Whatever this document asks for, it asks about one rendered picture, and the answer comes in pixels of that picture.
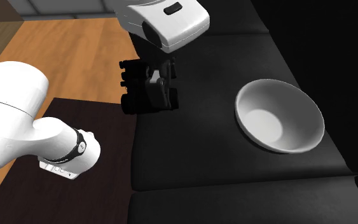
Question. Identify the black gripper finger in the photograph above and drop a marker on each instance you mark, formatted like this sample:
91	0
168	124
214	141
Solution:
161	94
133	93

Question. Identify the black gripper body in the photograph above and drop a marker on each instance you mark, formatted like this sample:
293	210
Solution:
149	52

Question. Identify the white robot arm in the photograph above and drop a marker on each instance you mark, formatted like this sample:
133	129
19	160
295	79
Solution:
8	102

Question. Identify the black sofa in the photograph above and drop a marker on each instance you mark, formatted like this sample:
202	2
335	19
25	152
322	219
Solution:
203	149

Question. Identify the white bowl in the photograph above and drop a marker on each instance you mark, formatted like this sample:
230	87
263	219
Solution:
279	116

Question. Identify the dark brown robot stand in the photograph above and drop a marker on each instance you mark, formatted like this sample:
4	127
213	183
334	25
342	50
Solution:
73	198

